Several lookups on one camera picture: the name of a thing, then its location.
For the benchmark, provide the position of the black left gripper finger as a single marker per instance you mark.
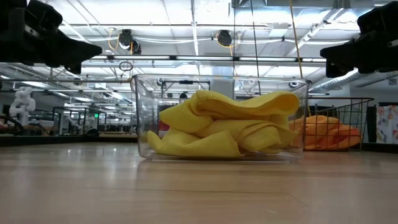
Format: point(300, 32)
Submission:
point(73, 68)
point(71, 51)

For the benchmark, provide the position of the white robot figure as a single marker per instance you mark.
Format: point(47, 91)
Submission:
point(22, 102)

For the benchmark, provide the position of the orange microfiber towel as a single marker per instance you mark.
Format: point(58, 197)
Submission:
point(323, 119)
point(335, 140)

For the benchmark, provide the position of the floral patterned cloth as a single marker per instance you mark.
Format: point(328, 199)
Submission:
point(387, 124)

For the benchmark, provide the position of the clear plastic bin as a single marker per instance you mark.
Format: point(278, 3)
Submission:
point(143, 93)

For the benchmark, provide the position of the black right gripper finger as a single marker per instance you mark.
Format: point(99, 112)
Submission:
point(343, 53)
point(333, 71)

